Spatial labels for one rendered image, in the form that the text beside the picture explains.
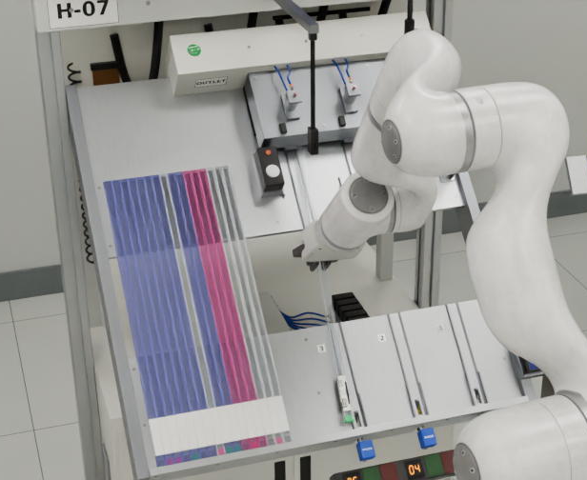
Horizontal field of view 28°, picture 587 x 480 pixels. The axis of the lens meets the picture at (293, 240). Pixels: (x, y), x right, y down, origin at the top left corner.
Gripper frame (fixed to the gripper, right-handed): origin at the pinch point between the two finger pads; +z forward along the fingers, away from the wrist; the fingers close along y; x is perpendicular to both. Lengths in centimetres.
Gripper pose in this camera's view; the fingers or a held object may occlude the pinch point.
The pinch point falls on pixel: (319, 259)
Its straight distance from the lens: 209.2
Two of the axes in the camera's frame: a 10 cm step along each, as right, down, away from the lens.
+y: -9.7, 0.7, -2.5
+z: -2.2, 3.2, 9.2
